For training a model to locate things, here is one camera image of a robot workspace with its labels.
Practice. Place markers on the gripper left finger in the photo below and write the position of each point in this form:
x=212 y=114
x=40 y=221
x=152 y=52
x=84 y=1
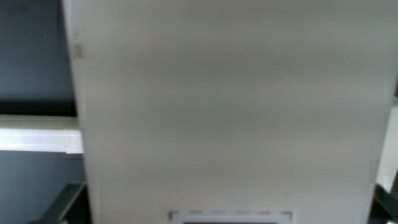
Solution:
x=68 y=210

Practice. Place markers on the white block with tags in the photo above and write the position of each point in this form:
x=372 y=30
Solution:
x=233 y=92

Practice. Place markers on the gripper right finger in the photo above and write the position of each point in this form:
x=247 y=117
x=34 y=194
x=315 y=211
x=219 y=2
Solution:
x=384 y=206

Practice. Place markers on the white U-shaped fence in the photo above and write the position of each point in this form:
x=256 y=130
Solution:
x=40 y=134

